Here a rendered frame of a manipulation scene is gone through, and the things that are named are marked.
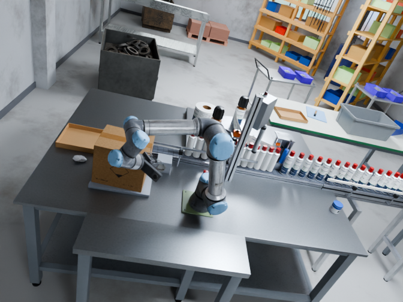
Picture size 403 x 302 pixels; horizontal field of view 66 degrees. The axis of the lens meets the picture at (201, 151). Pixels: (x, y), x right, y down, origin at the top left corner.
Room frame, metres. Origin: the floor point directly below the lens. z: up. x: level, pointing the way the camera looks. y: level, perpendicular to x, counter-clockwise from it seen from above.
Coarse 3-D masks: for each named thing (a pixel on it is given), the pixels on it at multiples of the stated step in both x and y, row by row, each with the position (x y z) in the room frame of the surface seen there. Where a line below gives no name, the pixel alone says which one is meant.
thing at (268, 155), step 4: (272, 148) 1.97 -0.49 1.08; (268, 152) 1.96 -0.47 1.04; (272, 152) 1.97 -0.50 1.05; (264, 156) 1.97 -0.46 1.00; (268, 156) 1.95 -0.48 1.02; (264, 160) 1.96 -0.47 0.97; (268, 160) 1.95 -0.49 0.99; (264, 164) 1.95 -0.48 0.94; (260, 168) 1.96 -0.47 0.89; (264, 168) 1.95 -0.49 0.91
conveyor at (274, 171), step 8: (160, 152) 1.80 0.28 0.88; (168, 152) 1.83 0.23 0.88; (176, 152) 1.86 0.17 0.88; (184, 152) 1.89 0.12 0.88; (192, 152) 1.92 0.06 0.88; (200, 160) 1.85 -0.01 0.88; (208, 160) 1.88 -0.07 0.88; (248, 168) 1.93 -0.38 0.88; (288, 176) 1.99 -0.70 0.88; (296, 176) 2.02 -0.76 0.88
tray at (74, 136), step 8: (72, 128) 1.83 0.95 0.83; (80, 128) 1.85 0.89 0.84; (88, 128) 1.86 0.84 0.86; (96, 128) 1.87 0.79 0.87; (64, 136) 1.71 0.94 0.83; (72, 136) 1.74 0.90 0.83; (80, 136) 1.77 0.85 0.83; (88, 136) 1.79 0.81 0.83; (96, 136) 1.82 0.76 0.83; (56, 144) 1.58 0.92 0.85; (64, 144) 1.59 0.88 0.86; (72, 144) 1.65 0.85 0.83; (80, 144) 1.67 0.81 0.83; (88, 144) 1.70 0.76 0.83; (88, 152) 1.62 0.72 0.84
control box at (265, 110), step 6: (264, 96) 1.87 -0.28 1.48; (270, 96) 1.90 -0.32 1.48; (264, 102) 1.77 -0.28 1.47; (270, 102) 1.80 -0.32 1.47; (264, 108) 1.76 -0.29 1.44; (270, 108) 1.85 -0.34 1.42; (258, 114) 1.77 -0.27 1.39; (264, 114) 1.77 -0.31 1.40; (270, 114) 1.90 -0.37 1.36; (258, 120) 1.77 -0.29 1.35; (264, 120) 1.82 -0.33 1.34; (252, 126) 1.78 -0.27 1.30; (258, 126) 1.76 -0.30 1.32
